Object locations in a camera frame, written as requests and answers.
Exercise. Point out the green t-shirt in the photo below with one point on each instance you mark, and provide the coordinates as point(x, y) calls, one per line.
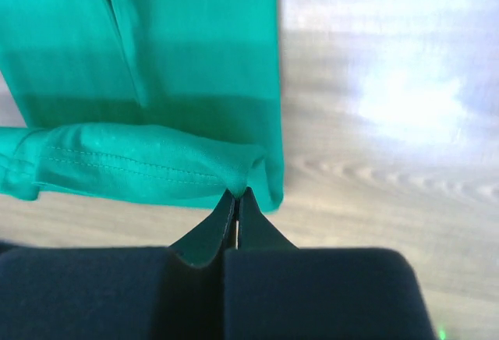
point(164, 102)

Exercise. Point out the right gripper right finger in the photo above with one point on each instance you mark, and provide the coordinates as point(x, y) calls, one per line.
point(275, 290)

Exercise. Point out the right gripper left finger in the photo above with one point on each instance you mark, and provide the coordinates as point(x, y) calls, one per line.
point(154, 292)

